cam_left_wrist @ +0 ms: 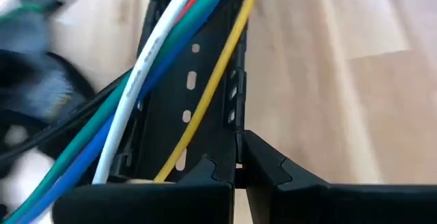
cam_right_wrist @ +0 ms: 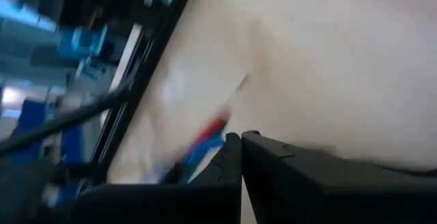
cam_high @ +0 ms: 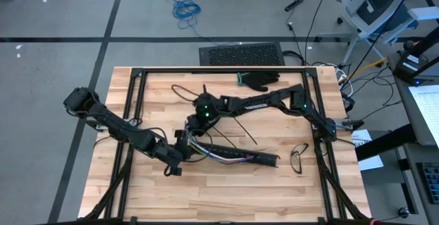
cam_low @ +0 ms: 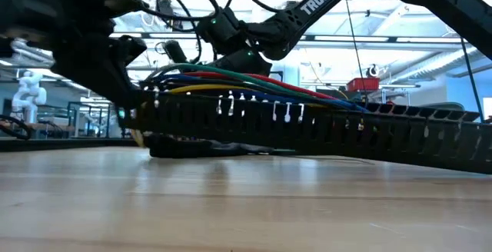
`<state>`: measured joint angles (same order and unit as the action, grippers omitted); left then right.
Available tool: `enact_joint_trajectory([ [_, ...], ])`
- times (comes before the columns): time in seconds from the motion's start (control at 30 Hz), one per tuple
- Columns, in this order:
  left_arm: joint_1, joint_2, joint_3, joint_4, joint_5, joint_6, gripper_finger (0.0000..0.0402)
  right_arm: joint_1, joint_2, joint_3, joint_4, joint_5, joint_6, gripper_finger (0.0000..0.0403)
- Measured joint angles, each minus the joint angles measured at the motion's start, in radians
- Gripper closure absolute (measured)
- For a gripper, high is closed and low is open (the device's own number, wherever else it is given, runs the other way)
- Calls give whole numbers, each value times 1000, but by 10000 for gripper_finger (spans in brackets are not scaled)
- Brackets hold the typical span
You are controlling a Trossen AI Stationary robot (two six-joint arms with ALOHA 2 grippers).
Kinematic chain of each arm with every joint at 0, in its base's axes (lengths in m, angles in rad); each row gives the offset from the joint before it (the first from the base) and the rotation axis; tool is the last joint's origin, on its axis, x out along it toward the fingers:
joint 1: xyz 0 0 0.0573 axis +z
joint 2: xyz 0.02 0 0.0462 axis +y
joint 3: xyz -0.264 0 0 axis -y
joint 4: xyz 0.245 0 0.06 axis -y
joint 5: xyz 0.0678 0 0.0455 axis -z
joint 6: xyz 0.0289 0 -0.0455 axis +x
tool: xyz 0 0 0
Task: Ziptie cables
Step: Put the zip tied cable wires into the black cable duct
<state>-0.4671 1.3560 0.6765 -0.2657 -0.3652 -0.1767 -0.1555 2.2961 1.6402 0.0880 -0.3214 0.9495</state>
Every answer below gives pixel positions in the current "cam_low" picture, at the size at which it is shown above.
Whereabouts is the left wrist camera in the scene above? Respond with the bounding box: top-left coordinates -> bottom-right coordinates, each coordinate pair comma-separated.
115,35 -> 149,68

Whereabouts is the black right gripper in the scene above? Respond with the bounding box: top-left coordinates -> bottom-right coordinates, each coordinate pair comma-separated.
214,50 -> 273,77

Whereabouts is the black slotted cable duct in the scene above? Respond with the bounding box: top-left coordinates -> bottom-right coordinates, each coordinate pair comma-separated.
122,89 -> 492,175

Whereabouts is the red cable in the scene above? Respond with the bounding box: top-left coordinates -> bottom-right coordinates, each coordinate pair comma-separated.
183,71 -> 340,101

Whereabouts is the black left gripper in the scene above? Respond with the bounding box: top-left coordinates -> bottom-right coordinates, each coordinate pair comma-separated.
52,38 -> 155,109

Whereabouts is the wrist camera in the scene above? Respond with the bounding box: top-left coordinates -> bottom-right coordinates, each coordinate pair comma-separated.
163,39 -> 189,65
115,35 -> 149,68

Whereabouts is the silver ceiling air duct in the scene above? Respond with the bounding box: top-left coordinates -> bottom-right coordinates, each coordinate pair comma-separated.
387,46 -> 489,86

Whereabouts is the red lidded tote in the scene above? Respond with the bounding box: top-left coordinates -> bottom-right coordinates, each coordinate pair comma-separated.
347,77 -> 381,93

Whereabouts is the grey office chair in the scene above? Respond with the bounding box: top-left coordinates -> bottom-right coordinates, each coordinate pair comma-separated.
422,101 -> 467,112

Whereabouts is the black looped cable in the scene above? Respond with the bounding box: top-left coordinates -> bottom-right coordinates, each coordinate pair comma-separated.
0,114 -> 35,141

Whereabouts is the black aluminium table frame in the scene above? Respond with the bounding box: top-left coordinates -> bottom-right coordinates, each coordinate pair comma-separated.
0,136 -> 140,153

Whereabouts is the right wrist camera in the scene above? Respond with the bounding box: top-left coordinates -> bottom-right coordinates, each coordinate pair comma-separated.
163,39 -> 189,65

